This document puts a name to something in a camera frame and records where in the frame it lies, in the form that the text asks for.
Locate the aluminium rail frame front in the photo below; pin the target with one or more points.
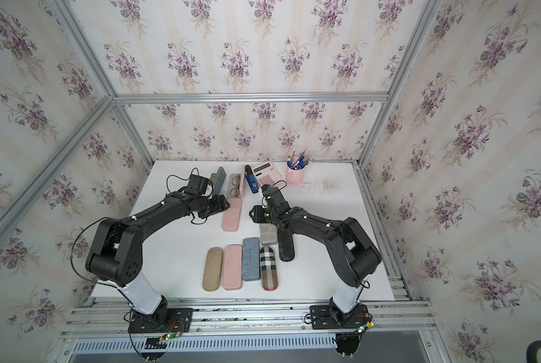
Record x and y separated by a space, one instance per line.
232 326

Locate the grey case yellow lining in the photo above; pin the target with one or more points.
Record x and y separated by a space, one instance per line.
218 180

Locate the black tan glasses case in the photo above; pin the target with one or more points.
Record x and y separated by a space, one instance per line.
286 245

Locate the teal glasses case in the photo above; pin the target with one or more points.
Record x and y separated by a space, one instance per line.
250 259

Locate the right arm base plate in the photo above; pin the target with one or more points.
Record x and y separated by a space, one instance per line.
338 317

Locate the pink calculator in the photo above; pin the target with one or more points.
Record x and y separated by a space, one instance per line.
266 174

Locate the grey glasses case red glasses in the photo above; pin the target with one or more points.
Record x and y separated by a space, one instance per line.
268 234

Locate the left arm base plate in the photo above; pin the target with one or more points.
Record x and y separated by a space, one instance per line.
167 321

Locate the blue stapler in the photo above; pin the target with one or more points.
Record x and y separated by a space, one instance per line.
251 180

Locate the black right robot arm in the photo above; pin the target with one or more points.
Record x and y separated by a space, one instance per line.
351 251

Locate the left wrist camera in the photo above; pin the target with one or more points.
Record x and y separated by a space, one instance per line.
197 185

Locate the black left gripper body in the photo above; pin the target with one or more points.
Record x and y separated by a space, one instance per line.
209 206

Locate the brown frame glasses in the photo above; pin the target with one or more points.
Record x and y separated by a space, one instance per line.
235 186

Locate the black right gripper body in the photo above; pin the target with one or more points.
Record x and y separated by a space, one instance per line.
264 215

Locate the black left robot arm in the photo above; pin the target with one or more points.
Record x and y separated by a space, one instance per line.
116 254

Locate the pink pen cup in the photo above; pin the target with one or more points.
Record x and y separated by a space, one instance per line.
295 177

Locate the plaid glasses case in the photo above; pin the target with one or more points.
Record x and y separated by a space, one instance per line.
269 278

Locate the pink case white glasses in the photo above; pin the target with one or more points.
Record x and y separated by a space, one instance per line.
232 215

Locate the pink grey case back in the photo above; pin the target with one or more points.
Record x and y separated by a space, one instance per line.
242 185

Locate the beige glasses case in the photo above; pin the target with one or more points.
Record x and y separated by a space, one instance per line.
212 274

